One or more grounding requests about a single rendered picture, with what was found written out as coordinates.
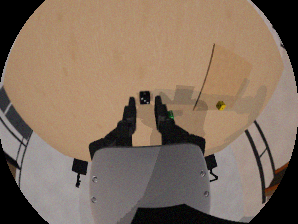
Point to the yellow die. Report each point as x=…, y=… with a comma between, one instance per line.
x=220, y=105

